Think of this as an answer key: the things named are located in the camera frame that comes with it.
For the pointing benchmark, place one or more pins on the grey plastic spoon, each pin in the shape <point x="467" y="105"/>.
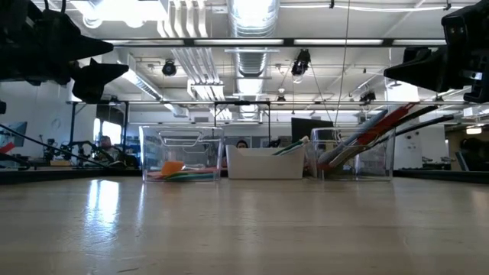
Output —
<point x="363" y="130"/>

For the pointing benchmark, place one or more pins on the small black robot arm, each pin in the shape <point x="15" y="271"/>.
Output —
<point x="49" y="147"/>
<point x="76" y="147"/>

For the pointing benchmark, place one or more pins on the person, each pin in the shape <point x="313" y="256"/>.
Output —
<point x="473" y="153"/>
<point x="242" y="144"/>
<point x="105" y="143"/>

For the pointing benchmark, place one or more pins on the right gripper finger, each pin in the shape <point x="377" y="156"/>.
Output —
<point x="416" y="53"/>
<point x="424" y="72"/>

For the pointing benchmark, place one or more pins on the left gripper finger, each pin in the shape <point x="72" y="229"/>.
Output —
<point x="95" y="80"/>
<point x="88" y="47"/>

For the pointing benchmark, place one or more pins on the black aluminium table frame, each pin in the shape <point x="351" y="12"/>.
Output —
<point x="57" y="175"/>

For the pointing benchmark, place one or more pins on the blue silicone spatula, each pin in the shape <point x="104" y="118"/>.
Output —
<point x="191" y="178"/>

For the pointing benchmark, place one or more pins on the black metal workstation frame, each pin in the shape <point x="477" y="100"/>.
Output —
<point x="215" y="122"/>
<point x="72" y="130"/>

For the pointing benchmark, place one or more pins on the lit wall lamp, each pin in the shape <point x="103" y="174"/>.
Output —
<point x="473" y="130"/>

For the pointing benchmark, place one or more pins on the blue wall screen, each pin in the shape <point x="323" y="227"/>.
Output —
<point x="17" y="130"/>

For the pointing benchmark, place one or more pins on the white plastic bin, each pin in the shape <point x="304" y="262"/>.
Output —
<point x="263" y="166"/>

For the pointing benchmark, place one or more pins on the red ladle with steel neck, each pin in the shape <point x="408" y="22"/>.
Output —
<point x="386" y="125"/>

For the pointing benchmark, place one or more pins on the clear plastic bin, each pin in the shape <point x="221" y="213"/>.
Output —
<point x="183" y="149"/>
<point x="382" y="164"/>

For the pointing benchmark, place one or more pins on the black monitor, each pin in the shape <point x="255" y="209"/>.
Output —
<point x="305" y="126"/>

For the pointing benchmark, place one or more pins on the silver ventilation duct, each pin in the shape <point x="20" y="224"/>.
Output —
<point x="250" y="65"/>

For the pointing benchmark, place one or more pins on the black ceiling spotlight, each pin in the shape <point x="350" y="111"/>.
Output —
<point x="367" y="96"/>
<point x="169" y="69"/>
<point x="302" y="63"/>

